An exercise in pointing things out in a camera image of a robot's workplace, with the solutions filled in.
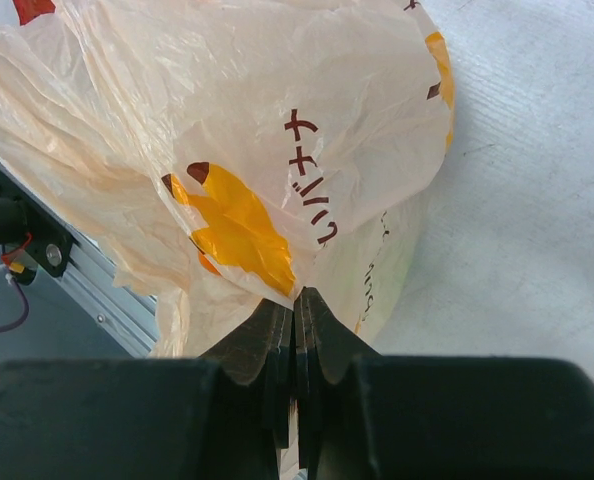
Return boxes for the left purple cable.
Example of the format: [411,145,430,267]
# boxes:
[0,282,31,335]

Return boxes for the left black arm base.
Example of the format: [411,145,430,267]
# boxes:
[0,169,74,285]

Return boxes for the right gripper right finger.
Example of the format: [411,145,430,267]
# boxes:
[294,288,594,479]

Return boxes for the aluminium front rail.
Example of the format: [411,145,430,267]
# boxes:
[0,160,158,357]

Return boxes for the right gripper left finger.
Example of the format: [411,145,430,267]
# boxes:
[0,300,292,479]

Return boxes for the fake watermelon slice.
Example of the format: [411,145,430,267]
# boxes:
[13,0,55,26]

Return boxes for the orange plastic shopping bag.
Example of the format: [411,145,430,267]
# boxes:
[0,0,457,476]

